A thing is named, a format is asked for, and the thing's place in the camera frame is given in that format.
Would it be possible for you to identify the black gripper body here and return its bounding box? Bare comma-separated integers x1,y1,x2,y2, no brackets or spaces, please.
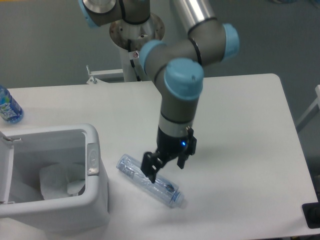
156,127,188,165

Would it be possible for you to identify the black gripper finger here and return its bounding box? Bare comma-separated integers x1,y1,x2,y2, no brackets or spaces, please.
140,150,165,184
177,136,197,169

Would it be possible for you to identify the clear plastic bottle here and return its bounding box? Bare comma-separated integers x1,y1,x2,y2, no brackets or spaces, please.
116,153,185,209

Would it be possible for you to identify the white plastic wrapper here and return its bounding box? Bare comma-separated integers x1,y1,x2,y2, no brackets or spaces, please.
39,163,86,200

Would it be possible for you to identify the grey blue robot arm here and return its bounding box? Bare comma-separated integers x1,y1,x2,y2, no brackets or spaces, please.
78,0,240,182

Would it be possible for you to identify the white trash can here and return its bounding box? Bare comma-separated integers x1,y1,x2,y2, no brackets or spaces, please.
0,123,110,232

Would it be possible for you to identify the black clamp at table edge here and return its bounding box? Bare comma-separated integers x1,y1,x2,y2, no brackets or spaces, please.
302,202,320,229

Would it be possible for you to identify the blue labelled water bottle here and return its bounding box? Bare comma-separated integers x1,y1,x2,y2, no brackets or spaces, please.
0,85,24,124

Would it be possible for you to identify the white pedestal base frame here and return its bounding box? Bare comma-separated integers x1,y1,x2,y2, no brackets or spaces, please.
86,65,124,84

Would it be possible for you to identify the black cable on pedestal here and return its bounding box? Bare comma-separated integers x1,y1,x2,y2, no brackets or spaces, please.
127,38,142,82

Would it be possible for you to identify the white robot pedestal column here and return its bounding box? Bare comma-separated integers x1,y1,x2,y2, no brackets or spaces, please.
109,13,165,82

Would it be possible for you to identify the white frame at right edge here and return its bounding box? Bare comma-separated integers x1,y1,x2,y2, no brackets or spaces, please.
295,85,320,133

